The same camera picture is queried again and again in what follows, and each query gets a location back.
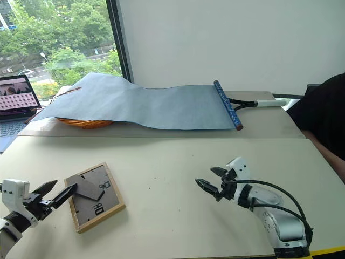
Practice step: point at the person in black shirt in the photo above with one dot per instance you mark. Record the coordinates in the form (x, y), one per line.
(323, 113)

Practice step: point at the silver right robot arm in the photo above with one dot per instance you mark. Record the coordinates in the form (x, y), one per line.
(280, 224)

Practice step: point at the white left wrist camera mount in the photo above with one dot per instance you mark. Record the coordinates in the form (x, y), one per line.
(12, 193)

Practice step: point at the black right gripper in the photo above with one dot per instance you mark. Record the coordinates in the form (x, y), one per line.
(227, 189)

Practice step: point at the white car outside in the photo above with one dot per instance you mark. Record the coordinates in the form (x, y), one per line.
(26, 73)

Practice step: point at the laptop with lit screen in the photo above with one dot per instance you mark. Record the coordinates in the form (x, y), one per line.
(16, 97)

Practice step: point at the black racket with white grip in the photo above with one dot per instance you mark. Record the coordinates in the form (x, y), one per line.
(269, 103)

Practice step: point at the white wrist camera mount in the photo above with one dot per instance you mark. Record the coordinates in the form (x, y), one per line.
(241, 167)
(12, 193)

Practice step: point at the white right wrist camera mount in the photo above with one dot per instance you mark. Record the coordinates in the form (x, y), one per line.
(241, 167)

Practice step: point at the blue hanging scroll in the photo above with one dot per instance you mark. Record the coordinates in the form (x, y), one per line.
(151, 105)

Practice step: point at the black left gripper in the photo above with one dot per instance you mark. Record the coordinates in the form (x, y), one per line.
(36, 205)

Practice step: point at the wooden picture frame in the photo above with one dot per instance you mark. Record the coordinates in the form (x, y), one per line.
(107, 213)

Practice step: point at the yellow black floor tape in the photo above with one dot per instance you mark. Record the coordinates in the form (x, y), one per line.
(330, 254)

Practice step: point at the dark window frame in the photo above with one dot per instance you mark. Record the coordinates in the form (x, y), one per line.
(121, 40)

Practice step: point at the person's bare forearm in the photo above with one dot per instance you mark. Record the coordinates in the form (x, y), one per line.
(332, 159)

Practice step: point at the orange woven basket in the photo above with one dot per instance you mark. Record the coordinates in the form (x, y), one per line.
(86, 123)

